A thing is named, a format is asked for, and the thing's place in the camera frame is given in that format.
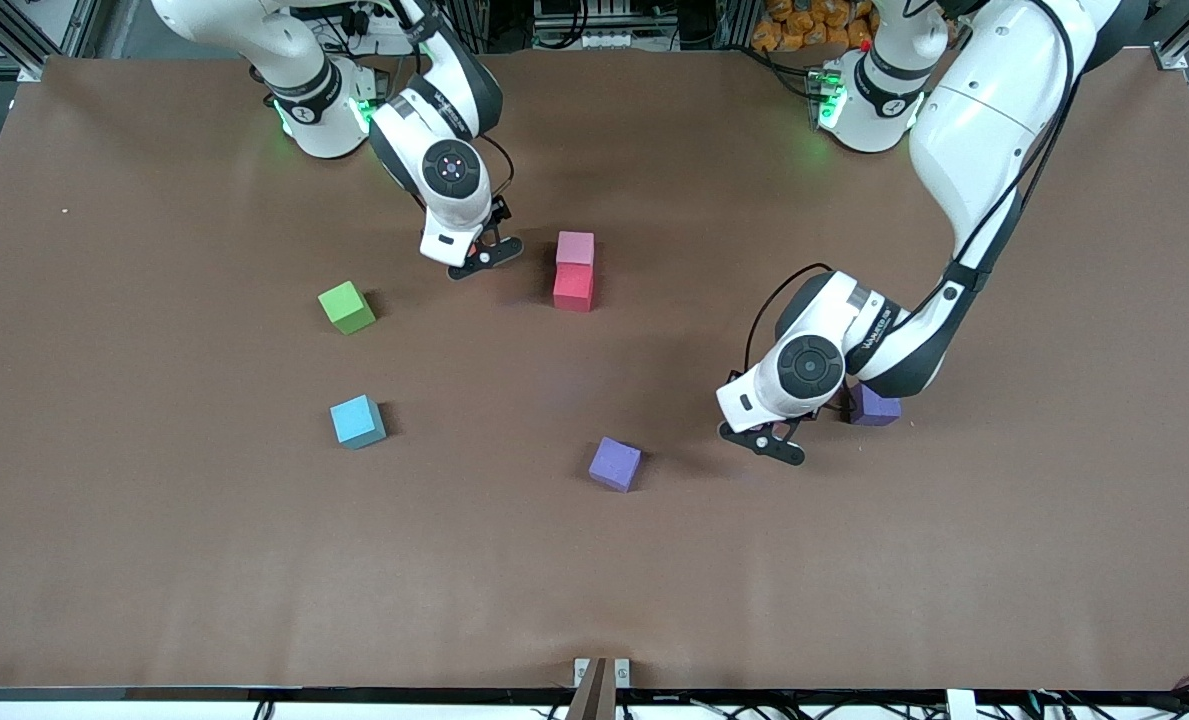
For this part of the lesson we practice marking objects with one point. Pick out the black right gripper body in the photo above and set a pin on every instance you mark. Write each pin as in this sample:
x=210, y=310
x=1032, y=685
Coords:
x=499, y=212

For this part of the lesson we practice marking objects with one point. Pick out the light pink foam block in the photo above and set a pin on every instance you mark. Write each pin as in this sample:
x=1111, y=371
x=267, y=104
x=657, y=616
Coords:
x=575, y=248

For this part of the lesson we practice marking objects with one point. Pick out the purple foam block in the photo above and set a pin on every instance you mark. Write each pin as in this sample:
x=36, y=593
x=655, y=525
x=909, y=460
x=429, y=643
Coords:
x=879, y=410
x=614, y=464

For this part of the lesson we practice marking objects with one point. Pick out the magenta red foam block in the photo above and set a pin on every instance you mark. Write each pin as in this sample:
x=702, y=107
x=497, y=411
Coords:
x=574, y=288

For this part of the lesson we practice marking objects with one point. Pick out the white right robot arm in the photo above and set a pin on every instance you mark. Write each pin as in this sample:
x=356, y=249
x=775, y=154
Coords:
x=454, y=170

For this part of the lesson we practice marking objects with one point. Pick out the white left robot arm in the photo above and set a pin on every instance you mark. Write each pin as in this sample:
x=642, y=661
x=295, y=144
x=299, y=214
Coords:
x=974, y=110

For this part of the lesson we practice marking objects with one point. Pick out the brown paper table cover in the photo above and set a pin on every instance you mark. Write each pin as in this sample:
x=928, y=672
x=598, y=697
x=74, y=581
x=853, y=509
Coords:
x=854, y=560

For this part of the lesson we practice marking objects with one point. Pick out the green foam block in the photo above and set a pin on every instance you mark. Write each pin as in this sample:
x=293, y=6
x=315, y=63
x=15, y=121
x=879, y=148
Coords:
x=346, y=307

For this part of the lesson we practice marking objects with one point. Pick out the grey equipment box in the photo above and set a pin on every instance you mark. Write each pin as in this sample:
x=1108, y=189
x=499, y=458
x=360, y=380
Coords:
x=589, y=25

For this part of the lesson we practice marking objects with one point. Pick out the white power strip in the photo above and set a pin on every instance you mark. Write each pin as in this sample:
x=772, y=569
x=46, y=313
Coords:
x=374, y=20

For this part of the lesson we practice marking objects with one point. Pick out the light blue foam block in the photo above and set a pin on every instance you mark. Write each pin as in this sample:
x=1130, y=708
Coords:
x=357, y=421

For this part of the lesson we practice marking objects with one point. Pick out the white tag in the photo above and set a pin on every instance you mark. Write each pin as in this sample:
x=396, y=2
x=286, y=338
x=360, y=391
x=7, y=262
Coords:
x=961, y=705

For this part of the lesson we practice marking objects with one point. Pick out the pile of orange packets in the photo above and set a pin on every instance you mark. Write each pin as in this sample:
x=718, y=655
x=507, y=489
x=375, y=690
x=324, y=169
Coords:
x=804, y=25

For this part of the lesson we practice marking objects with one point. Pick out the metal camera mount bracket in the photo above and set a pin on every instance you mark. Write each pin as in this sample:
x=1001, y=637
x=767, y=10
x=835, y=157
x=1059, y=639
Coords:
x=599, y=685

